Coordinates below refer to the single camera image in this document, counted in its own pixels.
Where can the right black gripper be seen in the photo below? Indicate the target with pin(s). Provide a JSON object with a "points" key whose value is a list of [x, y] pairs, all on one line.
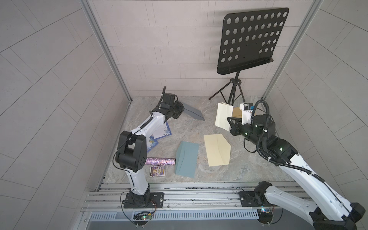
{"points": [[235, 127]]}

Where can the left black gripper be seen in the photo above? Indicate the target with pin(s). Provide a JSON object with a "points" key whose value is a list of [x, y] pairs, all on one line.
{"points": [[179, 108]]}

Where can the dark grey envelope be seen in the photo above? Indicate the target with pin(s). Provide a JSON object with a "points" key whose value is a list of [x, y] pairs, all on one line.
{"points": [[193, 112]]}

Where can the tan kraft envelope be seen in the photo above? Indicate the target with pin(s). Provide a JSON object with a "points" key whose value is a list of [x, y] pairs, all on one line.
{"points": [[237, 112]]}

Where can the cream yellow envelope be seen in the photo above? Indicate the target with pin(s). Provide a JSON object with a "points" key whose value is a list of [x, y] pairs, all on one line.
{"points": [[218, 150]]}

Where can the teal blue envelope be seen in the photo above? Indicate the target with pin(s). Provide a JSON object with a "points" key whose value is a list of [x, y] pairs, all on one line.
{"points": [[186, 159]]}

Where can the white letter with blue print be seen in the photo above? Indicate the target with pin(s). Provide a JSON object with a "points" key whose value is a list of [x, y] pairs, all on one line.
{"points": [[151, 143]]}

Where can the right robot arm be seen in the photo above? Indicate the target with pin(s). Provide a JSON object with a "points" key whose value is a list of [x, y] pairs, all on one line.
{"points": [[328, 210]]}

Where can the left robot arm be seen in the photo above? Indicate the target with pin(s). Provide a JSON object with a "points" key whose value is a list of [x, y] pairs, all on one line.
{"points": [[131, 154]]}

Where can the glittery purple microphone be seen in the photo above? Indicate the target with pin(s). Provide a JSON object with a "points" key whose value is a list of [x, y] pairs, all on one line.
{"points": [[160, 161]]}

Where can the small colourful picture card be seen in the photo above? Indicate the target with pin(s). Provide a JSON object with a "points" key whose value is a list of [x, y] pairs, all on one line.
{"points": [[157, 171]]}

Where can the black perforated music stand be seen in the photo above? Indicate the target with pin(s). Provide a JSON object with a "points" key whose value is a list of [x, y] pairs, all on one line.
{"points": [[248, 40]]}

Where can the right green circuit board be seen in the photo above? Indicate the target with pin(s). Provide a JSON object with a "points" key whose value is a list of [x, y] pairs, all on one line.
{"points": [[265, 216]]}

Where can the green circuit board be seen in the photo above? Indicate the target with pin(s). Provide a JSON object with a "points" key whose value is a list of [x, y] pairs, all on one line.
{"points": [[142, 218], [265, 216]]}

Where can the white ventilation grille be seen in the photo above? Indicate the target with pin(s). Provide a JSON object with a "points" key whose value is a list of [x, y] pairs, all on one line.
{"points": [[166, 215]]}

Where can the left green circuit board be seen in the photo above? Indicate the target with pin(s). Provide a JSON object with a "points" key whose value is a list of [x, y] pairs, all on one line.
{"points": [[142, 218]]}

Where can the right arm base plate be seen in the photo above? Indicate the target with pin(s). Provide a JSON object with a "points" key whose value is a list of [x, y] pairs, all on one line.
{"points": [[253, 199]]}

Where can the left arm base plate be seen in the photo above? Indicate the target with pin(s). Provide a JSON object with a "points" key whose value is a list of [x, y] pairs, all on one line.
{"points": [[156, 199]]}

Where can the aluminium rail frame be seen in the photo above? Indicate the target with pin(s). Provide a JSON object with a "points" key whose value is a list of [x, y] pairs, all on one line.
{"points": [[177, 196]]}

